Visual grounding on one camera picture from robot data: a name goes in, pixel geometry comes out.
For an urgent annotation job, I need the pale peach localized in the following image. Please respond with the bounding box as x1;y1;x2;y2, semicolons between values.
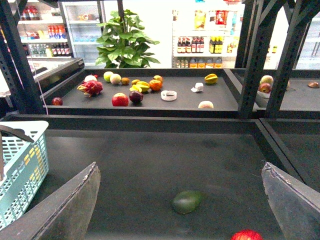
198;100;214;109

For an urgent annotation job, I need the green potted plant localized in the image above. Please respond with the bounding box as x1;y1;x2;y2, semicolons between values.
95;9;160;69

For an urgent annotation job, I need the dark purple plum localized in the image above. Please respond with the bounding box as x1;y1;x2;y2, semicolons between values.
129;90;144;104

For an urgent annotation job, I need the white tape ring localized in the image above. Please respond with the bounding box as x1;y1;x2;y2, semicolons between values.
160;90;178;102

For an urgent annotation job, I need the brown kiwi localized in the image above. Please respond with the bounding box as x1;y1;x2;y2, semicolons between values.
120;77;130;86

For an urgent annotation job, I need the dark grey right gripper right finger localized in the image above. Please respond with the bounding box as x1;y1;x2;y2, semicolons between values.
261;162;320;240

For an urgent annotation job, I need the black metal rack post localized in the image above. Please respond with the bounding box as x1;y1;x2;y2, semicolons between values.
236;0;286;119

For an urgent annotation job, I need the yellow green star fruit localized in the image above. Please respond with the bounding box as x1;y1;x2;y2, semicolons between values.
204;73;218;85

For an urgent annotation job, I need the pink dragon fruit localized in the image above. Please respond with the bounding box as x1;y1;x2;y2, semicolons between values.
77;80;103;97

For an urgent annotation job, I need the small red fruit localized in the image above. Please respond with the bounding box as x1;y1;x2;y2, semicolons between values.
51;97;63;106

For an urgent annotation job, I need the orange fruit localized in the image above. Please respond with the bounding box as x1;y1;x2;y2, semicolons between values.
148;79;163;92

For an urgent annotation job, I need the red apple on shelf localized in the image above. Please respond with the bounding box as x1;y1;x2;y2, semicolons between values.
111;92;129;107

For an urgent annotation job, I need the light blue plastic basket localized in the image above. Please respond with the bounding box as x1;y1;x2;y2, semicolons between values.
0;120;49;229

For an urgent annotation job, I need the red yellow apple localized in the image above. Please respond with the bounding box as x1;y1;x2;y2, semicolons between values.
230;229;263;240

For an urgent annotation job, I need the yellow mango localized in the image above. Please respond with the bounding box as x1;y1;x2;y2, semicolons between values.
24;146;42;181

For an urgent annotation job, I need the dark green avocado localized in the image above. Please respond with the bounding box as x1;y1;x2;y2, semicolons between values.
172;190;203;215

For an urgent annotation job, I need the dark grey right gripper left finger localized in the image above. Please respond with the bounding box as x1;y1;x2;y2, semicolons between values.
0;162;101;240

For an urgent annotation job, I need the white round fruit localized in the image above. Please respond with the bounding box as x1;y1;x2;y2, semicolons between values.
83;75;97;83

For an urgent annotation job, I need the red green apple right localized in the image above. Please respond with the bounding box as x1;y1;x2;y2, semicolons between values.
258;82;272;94

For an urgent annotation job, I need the brown fruit far right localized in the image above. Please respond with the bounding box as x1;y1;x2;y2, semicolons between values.
307;81;320;89

